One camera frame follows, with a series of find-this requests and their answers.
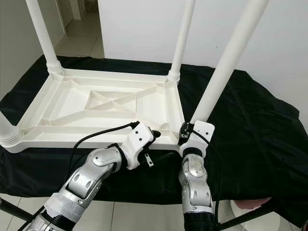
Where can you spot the white plastic children table top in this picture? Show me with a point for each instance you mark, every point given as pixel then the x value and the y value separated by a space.
pixel 72 101

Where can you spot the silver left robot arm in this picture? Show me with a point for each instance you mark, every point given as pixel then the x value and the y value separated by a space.
pixel 86 178

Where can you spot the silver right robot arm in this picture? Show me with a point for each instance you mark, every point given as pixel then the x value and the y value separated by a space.
pixel 195 178

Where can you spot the black tablecloth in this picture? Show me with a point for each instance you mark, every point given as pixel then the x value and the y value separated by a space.
pixel 260 144

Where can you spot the pink plastic object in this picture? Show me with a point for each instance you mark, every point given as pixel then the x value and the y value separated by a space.
pixel 252 202

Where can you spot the black metal table leg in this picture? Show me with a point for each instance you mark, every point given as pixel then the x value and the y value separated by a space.
pixel 13 209
pixel 245 219

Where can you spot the white round fan base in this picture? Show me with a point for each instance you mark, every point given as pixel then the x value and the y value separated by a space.
pixel 276 222

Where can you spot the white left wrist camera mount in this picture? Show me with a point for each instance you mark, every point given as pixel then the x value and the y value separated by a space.
pixel 139 137

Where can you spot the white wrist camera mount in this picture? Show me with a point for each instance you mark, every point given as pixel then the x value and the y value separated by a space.
pixel 139 137
pixel 204 129

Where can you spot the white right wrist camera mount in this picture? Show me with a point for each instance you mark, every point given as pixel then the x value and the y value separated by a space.
pixel 204 129

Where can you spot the white door frame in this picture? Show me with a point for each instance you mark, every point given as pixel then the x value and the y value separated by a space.
pixel 77 8

